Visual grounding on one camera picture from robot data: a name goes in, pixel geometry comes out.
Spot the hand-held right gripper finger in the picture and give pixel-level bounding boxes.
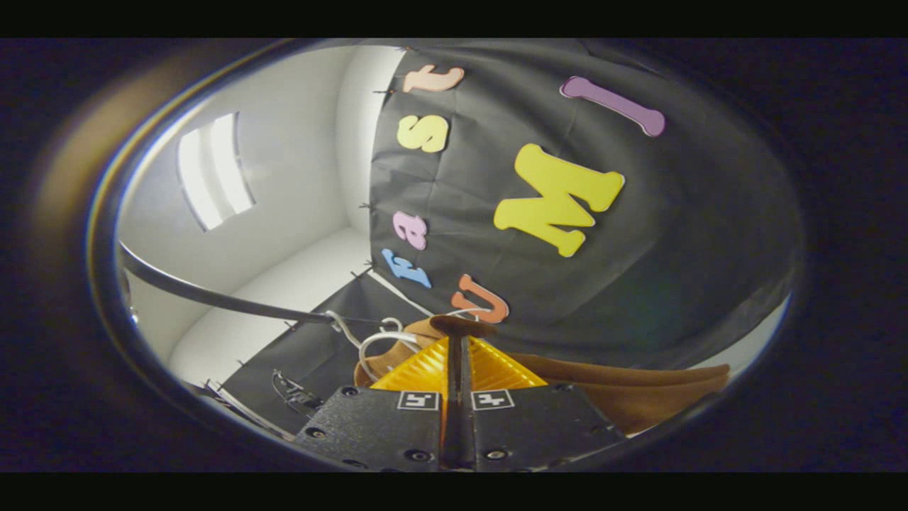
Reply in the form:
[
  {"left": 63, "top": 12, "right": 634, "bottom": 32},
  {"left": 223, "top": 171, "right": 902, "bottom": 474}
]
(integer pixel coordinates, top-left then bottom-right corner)
[
  {"left": 458, "top": 335, "right": 629, "bottom": 471},
  {"left": 292, "top": 335, "right": 460, "bottom": 471}
]

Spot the brown jacket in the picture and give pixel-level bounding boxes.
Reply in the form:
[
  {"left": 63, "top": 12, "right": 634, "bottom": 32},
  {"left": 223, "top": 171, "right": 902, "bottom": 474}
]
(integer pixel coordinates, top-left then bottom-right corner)
[{"left": 353, "top": 314, "right": 731, "bottom": 435}]

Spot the white clothes hanger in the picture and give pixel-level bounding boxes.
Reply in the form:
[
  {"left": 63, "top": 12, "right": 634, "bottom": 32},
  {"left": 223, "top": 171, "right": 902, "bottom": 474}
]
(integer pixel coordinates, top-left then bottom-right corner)
[
  {"left": 325, "top": 309, "right": 366, "bottom": 350},
  {"left": 357, "top": 309, "right": 483, "bottom": 384}
]

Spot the black clothes rack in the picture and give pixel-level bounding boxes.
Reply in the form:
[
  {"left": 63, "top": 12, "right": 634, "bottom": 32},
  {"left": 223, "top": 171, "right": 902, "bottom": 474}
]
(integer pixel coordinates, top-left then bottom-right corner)
[{"left": 117, "top": 241, "right": 398, "bottom": 329}]

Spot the black backdrop cloth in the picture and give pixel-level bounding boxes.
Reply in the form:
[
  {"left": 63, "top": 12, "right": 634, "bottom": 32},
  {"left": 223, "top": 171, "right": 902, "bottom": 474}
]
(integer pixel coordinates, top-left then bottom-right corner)
[{"left": 213, "top": 39, "right": 799, "bottom": 437}]

